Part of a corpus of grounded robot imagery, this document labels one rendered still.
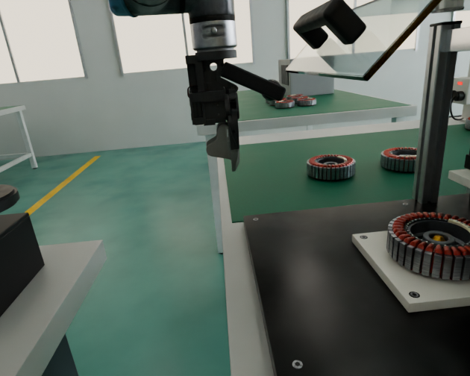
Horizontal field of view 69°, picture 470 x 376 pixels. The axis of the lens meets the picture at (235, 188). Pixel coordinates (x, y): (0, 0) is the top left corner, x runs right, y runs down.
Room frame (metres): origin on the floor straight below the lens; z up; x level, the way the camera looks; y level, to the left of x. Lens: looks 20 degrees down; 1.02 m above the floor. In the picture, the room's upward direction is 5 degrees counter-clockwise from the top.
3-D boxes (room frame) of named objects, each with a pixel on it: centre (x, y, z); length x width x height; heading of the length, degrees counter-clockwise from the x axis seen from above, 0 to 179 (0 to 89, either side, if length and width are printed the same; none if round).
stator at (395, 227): (0.36, -0.24, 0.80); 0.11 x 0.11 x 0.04
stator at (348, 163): (0.78, -0.23, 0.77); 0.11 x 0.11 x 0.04
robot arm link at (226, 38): (0.62, 0.01, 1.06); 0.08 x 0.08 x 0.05
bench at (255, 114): (2.62, -0.36, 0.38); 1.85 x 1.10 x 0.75; 2
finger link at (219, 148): (0.61, 0.02, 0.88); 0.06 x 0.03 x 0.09; 92
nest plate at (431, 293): (0.36, -0.24, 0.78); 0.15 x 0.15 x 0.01; 2
